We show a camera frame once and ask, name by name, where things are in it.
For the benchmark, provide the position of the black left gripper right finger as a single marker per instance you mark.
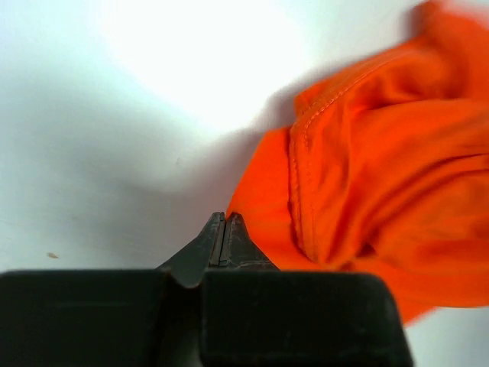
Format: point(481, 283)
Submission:
point(233, 248)

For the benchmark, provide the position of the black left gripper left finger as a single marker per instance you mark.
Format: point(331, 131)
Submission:
point(189, 264)

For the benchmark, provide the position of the orange t shirt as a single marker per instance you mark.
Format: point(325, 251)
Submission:
point(385, 169)

